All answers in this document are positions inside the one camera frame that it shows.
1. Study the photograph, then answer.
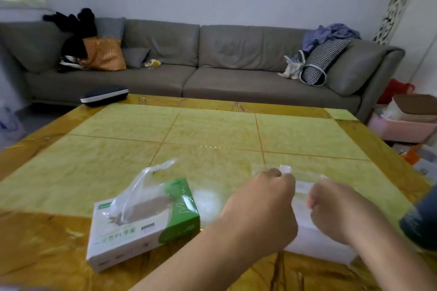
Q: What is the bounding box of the pink storage bin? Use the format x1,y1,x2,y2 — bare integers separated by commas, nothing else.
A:
367,112,437,143

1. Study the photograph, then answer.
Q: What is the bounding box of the black plush toy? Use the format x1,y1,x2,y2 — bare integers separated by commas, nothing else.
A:
43,8,98,59

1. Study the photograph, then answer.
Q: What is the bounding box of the cardboard box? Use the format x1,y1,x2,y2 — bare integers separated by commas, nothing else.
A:
389,94,437,123

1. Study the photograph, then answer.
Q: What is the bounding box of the black and white bag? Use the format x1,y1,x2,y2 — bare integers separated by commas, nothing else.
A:
57,55,86,73

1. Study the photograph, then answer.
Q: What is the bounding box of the orange patterned tote bag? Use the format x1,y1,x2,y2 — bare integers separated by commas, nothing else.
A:
79,37,127,72

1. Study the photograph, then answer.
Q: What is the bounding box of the clear plastic glove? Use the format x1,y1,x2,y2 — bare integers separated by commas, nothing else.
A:
110,159,177,225

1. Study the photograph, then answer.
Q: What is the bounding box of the red bag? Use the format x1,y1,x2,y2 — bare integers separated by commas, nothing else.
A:
377,79,416,105

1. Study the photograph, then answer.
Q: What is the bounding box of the person's left hand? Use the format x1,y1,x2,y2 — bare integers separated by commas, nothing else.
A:
219,168,299,256

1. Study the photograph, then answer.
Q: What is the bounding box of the black and white case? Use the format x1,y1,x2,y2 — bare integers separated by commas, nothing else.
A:
80,86,130,107

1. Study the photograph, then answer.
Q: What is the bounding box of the grey sofa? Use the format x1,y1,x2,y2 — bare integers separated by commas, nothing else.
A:
0,19,406,123

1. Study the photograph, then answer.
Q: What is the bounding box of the person's right forearm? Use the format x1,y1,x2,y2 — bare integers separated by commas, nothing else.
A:
346,217,437,291

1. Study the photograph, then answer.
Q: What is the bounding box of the person's dark sleeve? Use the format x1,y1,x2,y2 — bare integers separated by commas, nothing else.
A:
399,185,437,251

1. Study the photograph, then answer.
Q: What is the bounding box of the person's right hand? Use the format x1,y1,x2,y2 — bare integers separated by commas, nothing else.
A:
307,178,380,246

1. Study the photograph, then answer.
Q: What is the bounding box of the white lattice screen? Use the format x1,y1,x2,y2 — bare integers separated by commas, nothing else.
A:
373,0,425,45

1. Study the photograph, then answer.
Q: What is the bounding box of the white plastic bag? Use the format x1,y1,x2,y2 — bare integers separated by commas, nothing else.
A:
277,50,306,79

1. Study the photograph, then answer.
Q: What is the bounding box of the green and white glove box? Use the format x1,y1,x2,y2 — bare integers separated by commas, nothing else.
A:
86,178,201,273

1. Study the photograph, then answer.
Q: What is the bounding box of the small grey cushion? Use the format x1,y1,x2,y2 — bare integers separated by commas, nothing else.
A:
122,47,151,69

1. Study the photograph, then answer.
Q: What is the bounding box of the blue clothing pile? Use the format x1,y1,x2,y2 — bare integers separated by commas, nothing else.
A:
302,23,362,53

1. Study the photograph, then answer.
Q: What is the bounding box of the houndstooth cushion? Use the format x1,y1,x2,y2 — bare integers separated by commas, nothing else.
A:
94,17,125,41

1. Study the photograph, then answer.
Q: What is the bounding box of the person's left forearm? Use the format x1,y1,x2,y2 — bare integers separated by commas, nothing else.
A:
129,214,270,291

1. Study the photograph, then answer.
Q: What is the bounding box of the clear plastic bag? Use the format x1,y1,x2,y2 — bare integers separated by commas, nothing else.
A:
253,164,359,265

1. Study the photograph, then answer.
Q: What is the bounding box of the houndstooth pillow with grey trim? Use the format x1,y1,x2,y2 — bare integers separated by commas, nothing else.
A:
299,39,351,87

